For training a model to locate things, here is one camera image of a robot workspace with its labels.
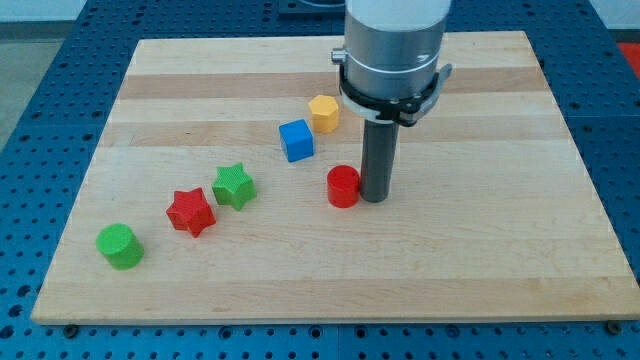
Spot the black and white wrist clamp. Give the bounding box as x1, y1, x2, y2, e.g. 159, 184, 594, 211
338, 64, 453, 127

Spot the green cylinder block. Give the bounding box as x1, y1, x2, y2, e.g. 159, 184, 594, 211
96, 223, 144, 270

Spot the red star block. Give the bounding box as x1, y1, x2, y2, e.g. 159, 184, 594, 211
166, 187, 217, 238

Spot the red cylinder block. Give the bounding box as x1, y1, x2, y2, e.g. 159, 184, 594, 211
327, 165, 360, 208

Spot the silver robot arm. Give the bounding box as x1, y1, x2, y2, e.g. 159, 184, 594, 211
331, 0, 452, 100

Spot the yellow hexagon block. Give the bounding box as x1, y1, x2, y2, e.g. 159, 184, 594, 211
308, 95, 339, 134

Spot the green star block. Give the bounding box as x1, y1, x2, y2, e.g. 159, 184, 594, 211
212, 162, 257, 211

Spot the blue cube block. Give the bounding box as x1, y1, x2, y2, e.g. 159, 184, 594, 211
278, 119, 315, 162

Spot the dark grey cylindrical pointer rod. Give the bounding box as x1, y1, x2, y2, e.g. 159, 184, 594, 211
360, 120, 399, 203

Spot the light wooden board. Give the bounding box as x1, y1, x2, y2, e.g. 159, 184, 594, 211
31, 31, 639, 325

